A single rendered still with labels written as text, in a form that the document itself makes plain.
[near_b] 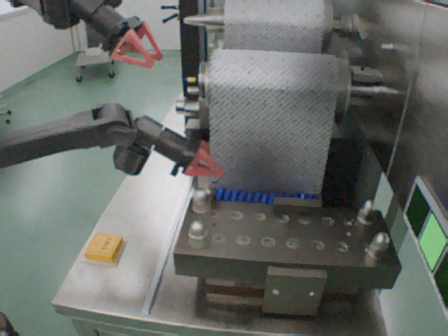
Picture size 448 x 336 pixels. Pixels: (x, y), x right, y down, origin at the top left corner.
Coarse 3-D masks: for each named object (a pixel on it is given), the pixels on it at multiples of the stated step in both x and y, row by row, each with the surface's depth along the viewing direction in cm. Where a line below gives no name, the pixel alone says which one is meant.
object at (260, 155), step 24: (216, 120) 66; (240, 120) 65; (264, 120) 65; (216, 144) 69; (240, 144) 68; (264, 144) 67; (288, 144) 67; (312, 144) 66; (240, 168) 71; (264, 168) 70; (288, 168) 69; (312, 168) 69; (240, 192) 74; (312, 192) 72
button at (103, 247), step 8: (96, 240) 75; (104, 240) 75; (112, 240) 75; (120, 240) 75; (88, 248) 73; (96, 248) 73; (104, 248) 73; (112, 248) 73; (120, 248) 75; (88, 256) 72; (96, 256) 71; (104, 256) 71; (112, 256) 71
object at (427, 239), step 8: (432, 216) 38; (432, 224) 38; (424, 232) 40; (432, 232) 38; (440, 232) 36; (424, 240) 40; (432, 240) 38; (440, 240) 36; (424, 248) 40; (432, 248) 37; (440, 248) 36; (432, 256) 37; (432, 264) 37
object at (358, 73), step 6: (354, 66) 65; (354, 72) 61; (360, 72) 61; (366, 72) 62; (372, 72) 62; (378, 72) 63; (354, 78) 62; (360, 78) 62; (366, 78) 61; (372, 78) 61; (378, 78) 61
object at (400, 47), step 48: (336, 0) 103; (384, 0) 59; (336, 48) 103; (384, 48) 56; (432, 48) 41; (384, 96) 60; (432, 96) 41; (384, 144) 59; (432, 144) 41; (432, 192) 40
